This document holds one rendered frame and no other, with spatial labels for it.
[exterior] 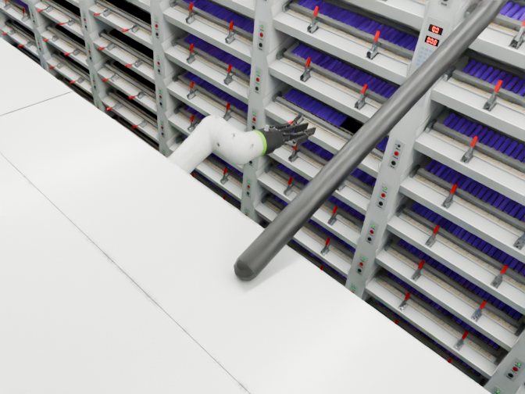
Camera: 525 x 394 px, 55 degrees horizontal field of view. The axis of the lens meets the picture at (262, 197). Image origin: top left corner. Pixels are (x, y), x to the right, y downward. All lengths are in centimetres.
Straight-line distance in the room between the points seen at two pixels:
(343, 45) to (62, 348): 161
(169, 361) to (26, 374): 11
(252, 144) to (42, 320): 126
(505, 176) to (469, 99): 27
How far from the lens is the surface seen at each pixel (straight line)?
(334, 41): 192
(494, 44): 162
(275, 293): 47
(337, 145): 206
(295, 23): 202
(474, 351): 229
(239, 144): 162
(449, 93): 173
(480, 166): 179
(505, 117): 168
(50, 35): 391
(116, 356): 44
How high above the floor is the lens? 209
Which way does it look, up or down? 41 degrees down
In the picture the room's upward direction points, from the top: 6 degrees clockwise
